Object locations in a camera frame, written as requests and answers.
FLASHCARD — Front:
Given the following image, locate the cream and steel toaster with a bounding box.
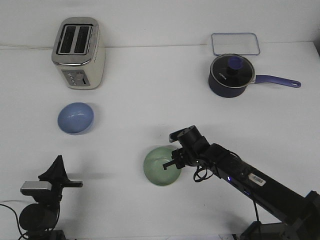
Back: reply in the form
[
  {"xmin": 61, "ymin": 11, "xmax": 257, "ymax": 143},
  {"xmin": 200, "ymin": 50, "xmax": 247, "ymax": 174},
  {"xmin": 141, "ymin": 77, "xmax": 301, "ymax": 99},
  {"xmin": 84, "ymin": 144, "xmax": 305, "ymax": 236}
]
[{"xmin": 51, "ymin": 17, "xmax": 106, "ymax": 90}]

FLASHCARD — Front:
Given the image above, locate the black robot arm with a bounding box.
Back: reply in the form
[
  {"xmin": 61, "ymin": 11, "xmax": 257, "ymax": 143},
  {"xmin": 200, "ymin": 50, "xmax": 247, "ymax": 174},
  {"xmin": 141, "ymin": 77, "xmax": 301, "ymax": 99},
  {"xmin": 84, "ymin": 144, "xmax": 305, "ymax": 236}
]
[
  {"xmin": 18, "ymin": 155, "xmax": 83, "ymax": 240},
  {"xmin": 163, "ymin": 125, "xmax": 320, "ymax": 240}
]

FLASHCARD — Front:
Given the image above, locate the clear blue-rimmed container lid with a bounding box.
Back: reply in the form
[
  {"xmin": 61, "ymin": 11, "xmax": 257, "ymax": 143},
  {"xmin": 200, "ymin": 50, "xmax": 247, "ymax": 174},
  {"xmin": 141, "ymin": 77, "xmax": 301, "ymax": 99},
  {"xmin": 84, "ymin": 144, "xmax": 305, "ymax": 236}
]
[{"xmin": 211, "ymin": 32, "xmax": 261, "ymax": 56}]

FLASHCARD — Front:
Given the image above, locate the dark blue saucepan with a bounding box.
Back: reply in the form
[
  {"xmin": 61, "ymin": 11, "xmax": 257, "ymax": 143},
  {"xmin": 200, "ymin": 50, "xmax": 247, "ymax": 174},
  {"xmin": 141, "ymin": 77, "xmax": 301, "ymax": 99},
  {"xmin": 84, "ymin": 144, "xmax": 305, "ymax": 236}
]
[{"xmin": 207, "ymin": 58, "xmax": 302, "ymax": 99}]

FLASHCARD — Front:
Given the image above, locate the white toaster power cord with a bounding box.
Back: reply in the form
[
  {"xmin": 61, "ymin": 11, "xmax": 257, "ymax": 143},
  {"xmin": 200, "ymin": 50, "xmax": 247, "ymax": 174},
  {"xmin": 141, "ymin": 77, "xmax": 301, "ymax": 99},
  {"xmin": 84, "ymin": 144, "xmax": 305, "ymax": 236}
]
[{"xmin": 0, "ymin": 44, "xmax": 56, "ymax": 50}]

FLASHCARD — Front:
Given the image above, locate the blue bowl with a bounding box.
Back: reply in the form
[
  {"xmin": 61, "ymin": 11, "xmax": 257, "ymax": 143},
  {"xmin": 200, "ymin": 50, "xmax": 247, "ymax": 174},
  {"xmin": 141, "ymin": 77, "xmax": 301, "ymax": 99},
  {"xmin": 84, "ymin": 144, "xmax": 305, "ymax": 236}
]
[{"xmin": 57, "ymin": 102, "xmax": 95, "ymax": 135}]

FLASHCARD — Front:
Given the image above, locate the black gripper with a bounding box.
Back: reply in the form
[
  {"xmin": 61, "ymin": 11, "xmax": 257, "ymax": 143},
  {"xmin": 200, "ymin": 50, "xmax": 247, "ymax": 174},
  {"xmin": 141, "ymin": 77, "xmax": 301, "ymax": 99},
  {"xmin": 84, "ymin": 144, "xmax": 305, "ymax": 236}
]
[
  {"xmin": 162, "ymin": 125, "xmax": 210, "ymax": 170},
  {"xmin": 32, "ymin": 155, "xmax": 83, "ymax": 203}
]

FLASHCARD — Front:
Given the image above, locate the green bowl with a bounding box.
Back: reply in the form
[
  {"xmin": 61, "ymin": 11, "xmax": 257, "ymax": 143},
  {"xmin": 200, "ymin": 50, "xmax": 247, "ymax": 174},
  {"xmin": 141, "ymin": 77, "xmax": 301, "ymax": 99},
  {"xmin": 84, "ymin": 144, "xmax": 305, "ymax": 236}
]
[{"xmin": 143, "ymin": 146, "xmax": 182, "ymax": 186}]

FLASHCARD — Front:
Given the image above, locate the glass pot lid blue knob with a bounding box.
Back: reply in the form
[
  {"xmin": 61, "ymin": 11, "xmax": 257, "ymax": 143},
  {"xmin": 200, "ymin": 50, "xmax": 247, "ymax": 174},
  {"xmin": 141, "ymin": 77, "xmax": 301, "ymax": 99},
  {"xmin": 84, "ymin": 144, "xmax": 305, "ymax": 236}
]
[{"xmin": 210, "ymin": 53, "xmax": 256, "ymax": 89}]

